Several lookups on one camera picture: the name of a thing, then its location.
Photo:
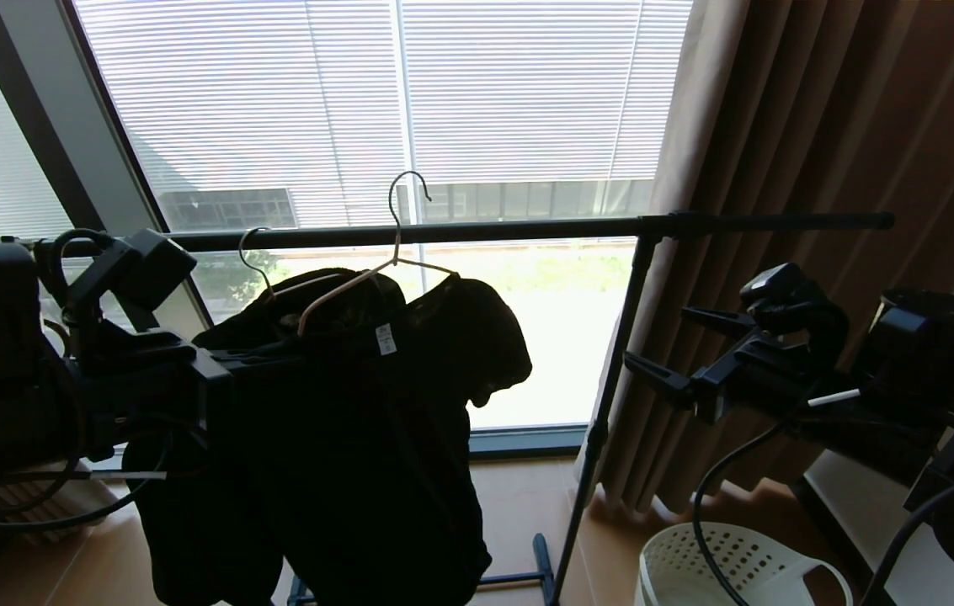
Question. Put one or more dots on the brown curtain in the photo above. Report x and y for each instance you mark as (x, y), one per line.
(64, 505)
(822, 109)

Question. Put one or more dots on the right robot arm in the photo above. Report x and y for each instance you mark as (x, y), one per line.
(923, 362)

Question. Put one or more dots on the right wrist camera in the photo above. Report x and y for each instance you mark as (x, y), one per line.
(796, 303)

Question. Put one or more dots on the black clothes rack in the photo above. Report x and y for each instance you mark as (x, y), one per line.
(527, 229)

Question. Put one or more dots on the white laundry basket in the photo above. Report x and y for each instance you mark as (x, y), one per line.
(738, 564)

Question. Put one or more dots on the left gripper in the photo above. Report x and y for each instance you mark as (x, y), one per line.
(157, 387)

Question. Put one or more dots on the window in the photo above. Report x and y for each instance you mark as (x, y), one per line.
(274, 101)

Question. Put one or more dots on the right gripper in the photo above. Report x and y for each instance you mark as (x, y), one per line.
(759, 379)

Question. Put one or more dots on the pink clothes hanger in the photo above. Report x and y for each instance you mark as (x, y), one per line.
(251, 257)
(397, 252)

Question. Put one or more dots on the black garment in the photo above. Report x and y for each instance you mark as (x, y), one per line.
(409, 463)

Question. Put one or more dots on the black shorts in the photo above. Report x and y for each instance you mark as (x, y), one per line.
(190, 522)

